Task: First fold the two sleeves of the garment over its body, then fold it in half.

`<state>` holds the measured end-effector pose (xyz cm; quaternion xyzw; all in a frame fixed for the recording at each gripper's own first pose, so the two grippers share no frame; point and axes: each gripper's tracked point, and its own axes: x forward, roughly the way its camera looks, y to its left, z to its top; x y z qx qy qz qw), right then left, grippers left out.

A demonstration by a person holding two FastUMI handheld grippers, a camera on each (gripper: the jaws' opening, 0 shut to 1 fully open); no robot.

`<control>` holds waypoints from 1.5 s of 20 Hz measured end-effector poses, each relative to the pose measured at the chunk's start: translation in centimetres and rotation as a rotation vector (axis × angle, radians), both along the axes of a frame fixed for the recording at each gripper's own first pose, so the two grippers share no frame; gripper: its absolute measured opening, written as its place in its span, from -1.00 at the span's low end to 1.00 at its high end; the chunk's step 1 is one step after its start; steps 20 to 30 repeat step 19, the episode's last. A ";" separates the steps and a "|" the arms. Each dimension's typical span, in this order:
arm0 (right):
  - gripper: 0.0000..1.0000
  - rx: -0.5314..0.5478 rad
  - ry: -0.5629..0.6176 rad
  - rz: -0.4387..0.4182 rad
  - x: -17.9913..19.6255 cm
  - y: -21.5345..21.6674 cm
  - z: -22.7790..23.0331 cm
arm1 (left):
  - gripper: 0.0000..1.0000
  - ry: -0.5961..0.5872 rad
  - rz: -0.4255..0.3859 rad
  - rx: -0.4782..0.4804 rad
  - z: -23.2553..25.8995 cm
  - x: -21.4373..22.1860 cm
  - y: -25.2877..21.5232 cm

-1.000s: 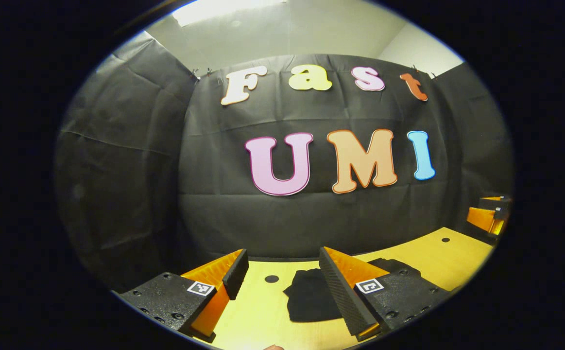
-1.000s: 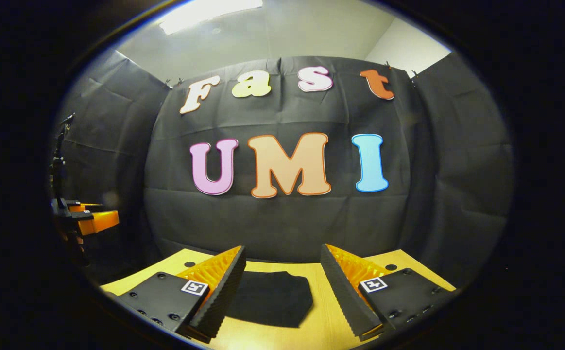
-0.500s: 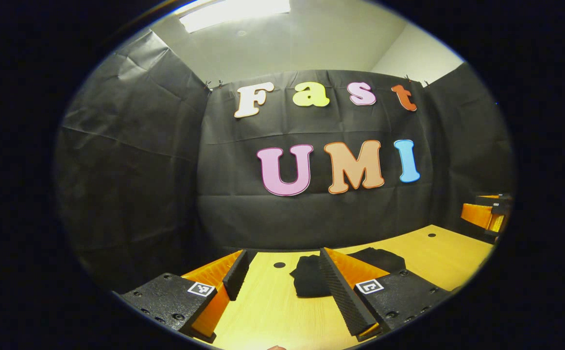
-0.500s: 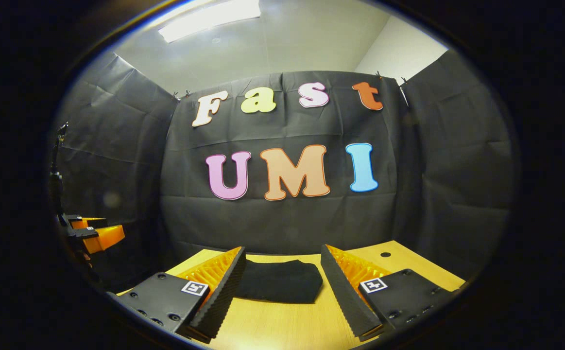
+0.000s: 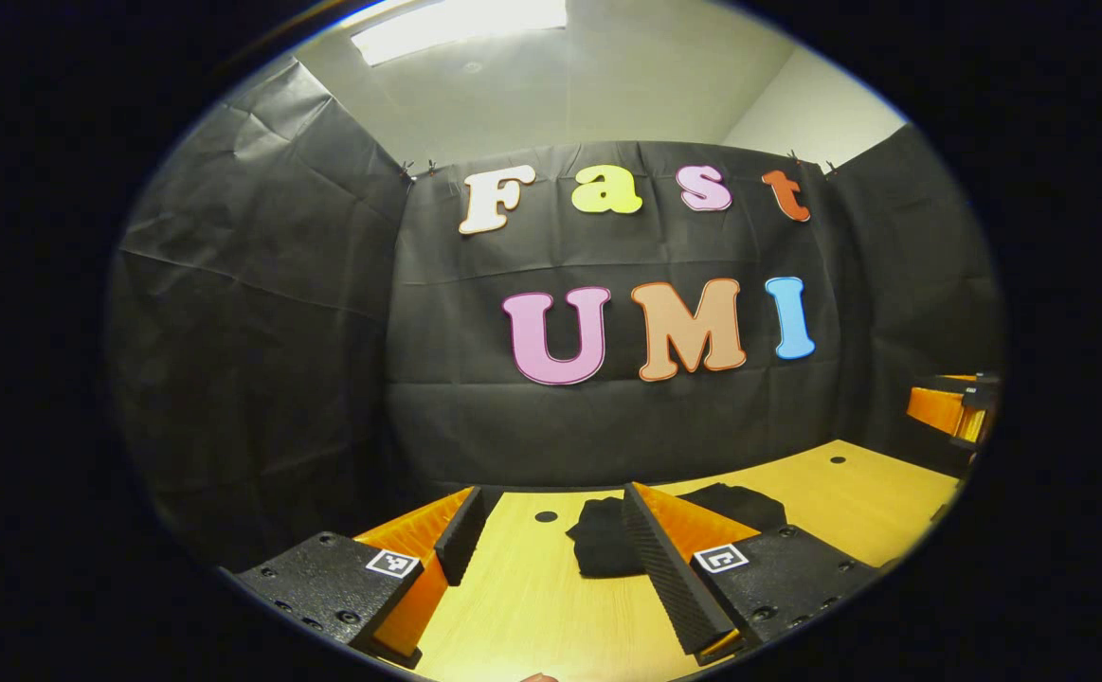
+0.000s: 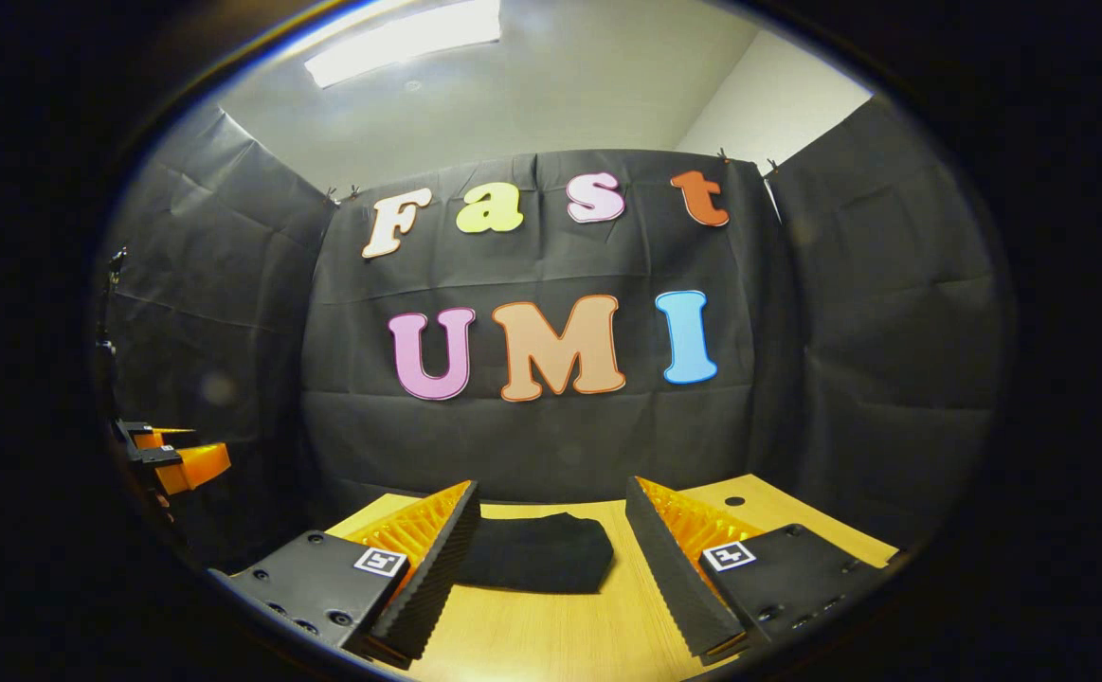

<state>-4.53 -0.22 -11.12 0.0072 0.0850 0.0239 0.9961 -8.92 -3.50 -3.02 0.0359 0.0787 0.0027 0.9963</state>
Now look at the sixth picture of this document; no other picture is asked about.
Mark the ceiling light panel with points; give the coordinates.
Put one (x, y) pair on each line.
(404, 38)

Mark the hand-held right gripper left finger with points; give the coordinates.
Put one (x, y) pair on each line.
(437, 578)

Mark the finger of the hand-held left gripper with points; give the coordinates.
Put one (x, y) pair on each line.
(167, 437)
(195, 464)

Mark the black button-up garment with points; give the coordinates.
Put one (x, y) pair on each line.
(536, 554)

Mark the black backdrop cloth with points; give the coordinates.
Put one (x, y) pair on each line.
(550, 436)

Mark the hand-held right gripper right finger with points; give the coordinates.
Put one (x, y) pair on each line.
(664, 568)

